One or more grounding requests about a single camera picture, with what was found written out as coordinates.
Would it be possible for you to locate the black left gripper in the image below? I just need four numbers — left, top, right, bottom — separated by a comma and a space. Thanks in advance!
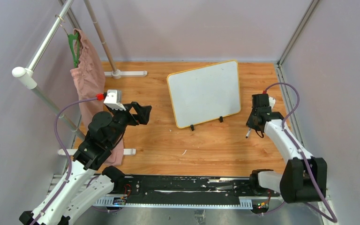
108, 101, 151, 147

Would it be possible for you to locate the white whiteboard marker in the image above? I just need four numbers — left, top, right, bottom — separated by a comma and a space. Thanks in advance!
245, 128, 252, 138

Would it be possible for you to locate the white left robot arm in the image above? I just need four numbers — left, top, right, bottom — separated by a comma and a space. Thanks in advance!
19, 102, 152, 225

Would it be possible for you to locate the yellow framed whiteboard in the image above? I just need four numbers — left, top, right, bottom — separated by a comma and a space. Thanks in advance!
166, 60, 241, 129

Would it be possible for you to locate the pink hanging garment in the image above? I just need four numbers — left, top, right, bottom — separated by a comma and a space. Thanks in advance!
70, 28, 125, 166

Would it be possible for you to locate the green clothes hanger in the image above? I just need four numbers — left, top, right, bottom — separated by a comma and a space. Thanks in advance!
67, 31, 81, 68

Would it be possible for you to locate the silver clothes rack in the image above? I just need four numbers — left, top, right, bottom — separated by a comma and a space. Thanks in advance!
11, 0, 148, 157

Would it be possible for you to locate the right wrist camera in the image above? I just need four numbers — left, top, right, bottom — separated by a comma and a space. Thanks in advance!
269, 96, 276, 108

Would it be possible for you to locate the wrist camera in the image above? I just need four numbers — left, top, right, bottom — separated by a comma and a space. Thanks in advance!
269, 96, 276, 108
104, 90, 126, 111

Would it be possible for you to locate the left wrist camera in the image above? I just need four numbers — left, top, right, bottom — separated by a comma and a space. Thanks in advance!
104, 90, 126, 111

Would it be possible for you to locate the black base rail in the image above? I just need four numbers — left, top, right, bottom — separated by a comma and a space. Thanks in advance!
94, 174, 282, 211

